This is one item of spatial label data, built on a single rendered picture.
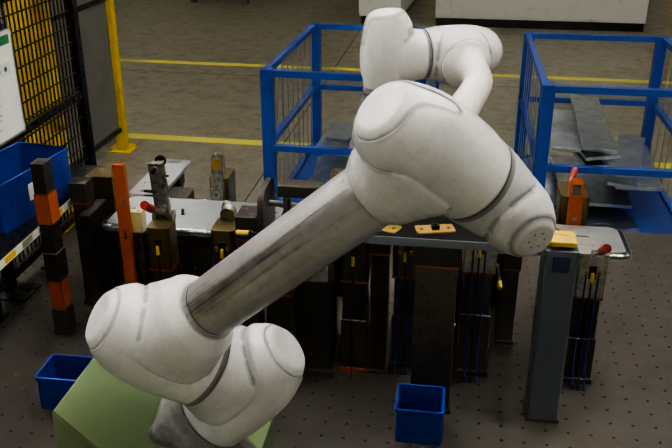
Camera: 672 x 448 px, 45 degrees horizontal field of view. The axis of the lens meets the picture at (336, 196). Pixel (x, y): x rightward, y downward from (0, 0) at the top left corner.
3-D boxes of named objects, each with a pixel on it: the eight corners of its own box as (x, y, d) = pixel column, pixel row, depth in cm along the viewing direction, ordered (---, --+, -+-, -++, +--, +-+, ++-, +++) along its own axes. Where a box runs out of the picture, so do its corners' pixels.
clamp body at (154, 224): (187, 335, 221) (178, 217, 207) (176, 356, 212) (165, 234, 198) (164, 333, 222) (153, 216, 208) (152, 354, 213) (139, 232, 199)
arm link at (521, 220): (534, 161, 125) (480, 116, 118) (595, 226, 110) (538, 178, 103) (475, 221, 128) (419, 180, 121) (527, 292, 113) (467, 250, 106)
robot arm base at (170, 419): (241, 497, 151) (260, 482, 149) (146, 438, 144) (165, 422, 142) (251, 423, 167) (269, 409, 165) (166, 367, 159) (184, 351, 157)
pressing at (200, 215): (619, 225, 217) (619, 220, 217) (635, 264, 197) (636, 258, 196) (128, 197, 235) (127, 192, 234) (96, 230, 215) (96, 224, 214)
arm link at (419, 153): (170, 422, 142) (59, 378, 130) (178, 343, 153) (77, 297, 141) (530, 198, 104) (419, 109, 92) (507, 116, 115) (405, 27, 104)
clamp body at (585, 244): (586, 365, 208) (605, 238, 194) (593, 393, 197) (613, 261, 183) (557, 363, 209) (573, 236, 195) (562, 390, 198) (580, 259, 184)
